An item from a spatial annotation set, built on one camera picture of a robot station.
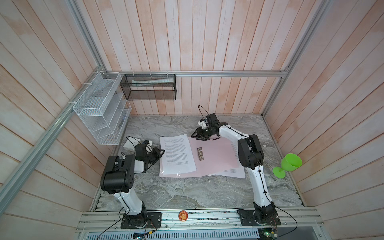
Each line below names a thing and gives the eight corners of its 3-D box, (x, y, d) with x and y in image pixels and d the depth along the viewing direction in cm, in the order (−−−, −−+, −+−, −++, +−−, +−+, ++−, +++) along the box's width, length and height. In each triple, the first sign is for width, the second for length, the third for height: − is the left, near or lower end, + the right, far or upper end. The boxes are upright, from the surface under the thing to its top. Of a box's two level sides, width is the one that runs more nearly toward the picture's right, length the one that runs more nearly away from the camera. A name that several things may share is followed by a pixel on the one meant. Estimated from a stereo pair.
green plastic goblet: (274, 178, 89) (288, 166, 77) (269, 166, 94) (282, 153, 82) (287, 178, 89) (304, 166, 77) (282, 166, 94) (297, 153, 82)
